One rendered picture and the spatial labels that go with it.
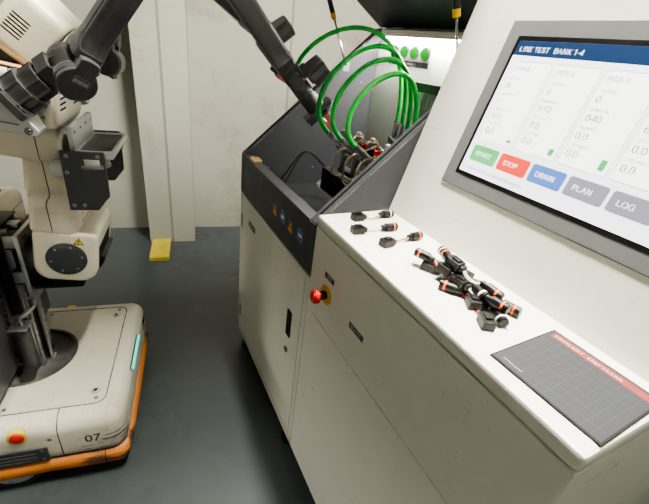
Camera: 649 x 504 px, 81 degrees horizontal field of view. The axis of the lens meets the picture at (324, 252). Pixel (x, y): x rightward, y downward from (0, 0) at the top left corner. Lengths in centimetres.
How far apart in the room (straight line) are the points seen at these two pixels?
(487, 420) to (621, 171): 44
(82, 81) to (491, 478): 105
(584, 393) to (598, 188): 33
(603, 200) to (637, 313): 18
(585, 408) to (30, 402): 144
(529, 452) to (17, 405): 139
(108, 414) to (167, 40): 199
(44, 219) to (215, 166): 187
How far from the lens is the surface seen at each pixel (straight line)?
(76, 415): 147
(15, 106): 102
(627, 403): 67
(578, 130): 82
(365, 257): 79
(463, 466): 72
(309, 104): 126
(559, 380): 64
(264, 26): 109
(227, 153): 298
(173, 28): 263
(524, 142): 86
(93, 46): 100
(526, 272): 81
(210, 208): 311
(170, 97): 265
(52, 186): 129
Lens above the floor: 134
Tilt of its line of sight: 28 degrees down
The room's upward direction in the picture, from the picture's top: 8 degrees clockwise
